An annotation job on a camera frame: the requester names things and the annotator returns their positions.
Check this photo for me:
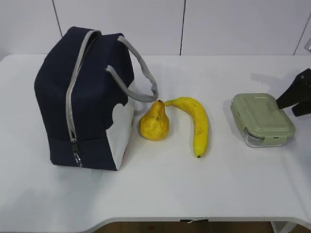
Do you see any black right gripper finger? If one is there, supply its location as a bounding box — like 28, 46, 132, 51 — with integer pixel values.
276, 68, 311, 109
292, 100, 311, 117

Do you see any green lidded glass container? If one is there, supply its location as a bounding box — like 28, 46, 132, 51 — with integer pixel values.
230, 93, 296, 148

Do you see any yellow banana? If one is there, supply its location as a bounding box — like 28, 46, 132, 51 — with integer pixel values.
165, 97, 208, 158

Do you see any yellow pear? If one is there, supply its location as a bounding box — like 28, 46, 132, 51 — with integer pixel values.
139, 100, 170, 141

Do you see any navy blue lunch bag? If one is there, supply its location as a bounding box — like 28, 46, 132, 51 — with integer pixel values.
34, 27, 158, 171

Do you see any white table leg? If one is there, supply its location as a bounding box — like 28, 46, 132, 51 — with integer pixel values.
271, 221, 297, 233

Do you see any black tape on table edge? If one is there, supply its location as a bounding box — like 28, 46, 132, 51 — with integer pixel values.
180, 218, 209, 224

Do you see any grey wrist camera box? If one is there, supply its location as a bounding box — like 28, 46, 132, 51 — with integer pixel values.
304, 38, 311, 53

